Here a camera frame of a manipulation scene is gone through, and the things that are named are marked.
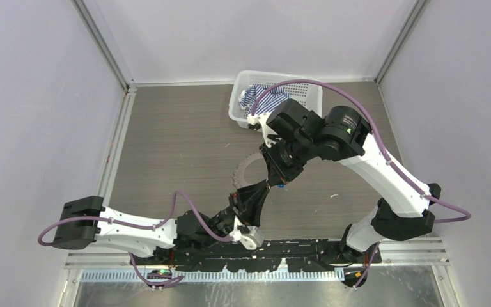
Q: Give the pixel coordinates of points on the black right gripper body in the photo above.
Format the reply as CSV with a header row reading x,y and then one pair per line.
x,y
286,162

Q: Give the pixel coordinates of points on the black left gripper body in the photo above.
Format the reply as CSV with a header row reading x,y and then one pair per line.
x,y
240,210

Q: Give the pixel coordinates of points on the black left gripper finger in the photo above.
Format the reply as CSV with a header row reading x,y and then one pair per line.
x,y
253,191
256,203

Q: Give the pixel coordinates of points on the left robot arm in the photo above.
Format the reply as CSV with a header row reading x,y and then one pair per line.
x,y
88,222

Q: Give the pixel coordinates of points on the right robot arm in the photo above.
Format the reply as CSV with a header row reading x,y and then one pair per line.
x,y
294,135

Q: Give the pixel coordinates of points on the white plastic basket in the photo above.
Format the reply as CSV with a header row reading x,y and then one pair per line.
x,y
250,84

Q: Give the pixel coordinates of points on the blue striped shirt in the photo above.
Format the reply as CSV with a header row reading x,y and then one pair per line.
x,y
258,99

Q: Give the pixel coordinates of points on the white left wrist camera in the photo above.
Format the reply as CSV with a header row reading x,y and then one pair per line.
x,y
251,237

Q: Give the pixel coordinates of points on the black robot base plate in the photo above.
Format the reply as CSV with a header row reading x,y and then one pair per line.
x,y
300,255

